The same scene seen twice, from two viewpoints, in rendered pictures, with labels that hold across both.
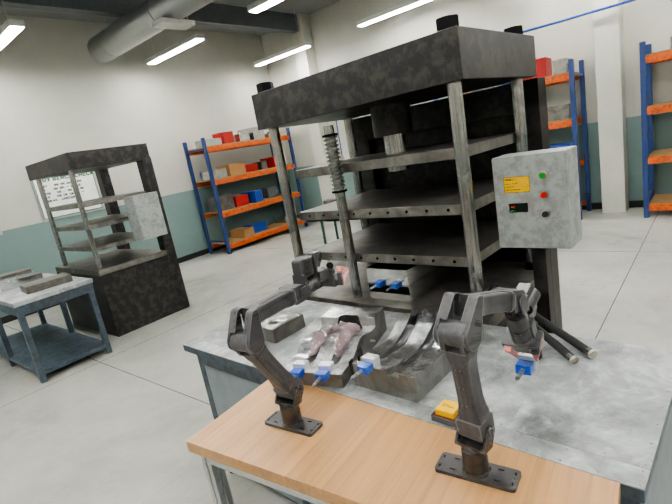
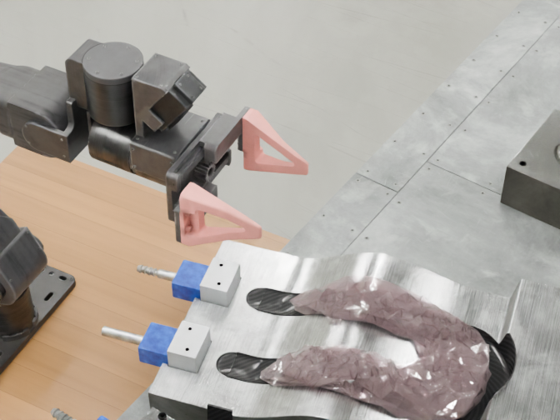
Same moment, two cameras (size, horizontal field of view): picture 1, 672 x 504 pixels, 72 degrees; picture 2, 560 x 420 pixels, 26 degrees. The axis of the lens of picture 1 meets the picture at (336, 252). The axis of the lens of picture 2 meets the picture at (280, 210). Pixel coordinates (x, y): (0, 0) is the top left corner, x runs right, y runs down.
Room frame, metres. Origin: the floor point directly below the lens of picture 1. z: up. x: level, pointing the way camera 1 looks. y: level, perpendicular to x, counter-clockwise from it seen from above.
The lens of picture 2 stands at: (1.52, -0.80, 2.00)
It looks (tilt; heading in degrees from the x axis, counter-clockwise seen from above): 45 degrees down; 81
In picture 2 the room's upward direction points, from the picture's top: straight up
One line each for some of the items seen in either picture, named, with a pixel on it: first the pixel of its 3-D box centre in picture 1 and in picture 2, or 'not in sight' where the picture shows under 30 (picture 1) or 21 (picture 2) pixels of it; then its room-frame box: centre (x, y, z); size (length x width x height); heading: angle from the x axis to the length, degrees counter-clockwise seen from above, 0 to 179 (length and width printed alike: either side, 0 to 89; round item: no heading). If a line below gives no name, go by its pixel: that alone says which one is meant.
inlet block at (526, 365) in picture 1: (523, 368); not in sight; (1.19, -0.47, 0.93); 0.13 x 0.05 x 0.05; 141
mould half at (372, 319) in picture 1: (336, 342); (384, 361); (1.78, 0.06, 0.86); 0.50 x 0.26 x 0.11; 153
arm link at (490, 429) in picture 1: (473, 433); not in sight; (0.99, -0.25, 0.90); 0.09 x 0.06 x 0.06; 41
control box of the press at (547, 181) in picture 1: (545, 313); not in sight; (1.95, -0.89, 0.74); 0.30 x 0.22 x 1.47; 46
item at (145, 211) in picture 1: (112, 238); not in sight; (5.63, 2.66, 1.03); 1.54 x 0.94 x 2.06; 48
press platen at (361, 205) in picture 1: (408, 199); not in sight; (2.67, -0.47, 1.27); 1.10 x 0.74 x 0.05; 46
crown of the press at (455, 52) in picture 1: (391, 115); not in sight; (2.64, -0.44, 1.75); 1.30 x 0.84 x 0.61; 46
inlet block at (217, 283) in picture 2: (295, 374); (185, 280); (1.56, 0.23, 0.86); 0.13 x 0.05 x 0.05; 153
